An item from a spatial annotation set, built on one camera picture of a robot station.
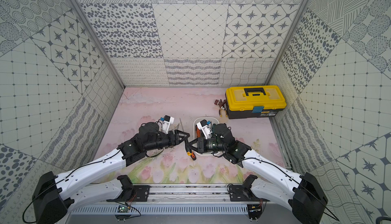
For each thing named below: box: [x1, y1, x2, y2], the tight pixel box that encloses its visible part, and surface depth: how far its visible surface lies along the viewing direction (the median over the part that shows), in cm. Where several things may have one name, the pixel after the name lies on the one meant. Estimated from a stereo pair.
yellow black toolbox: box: [225, 85, 287, 120], surface depth 94 cm
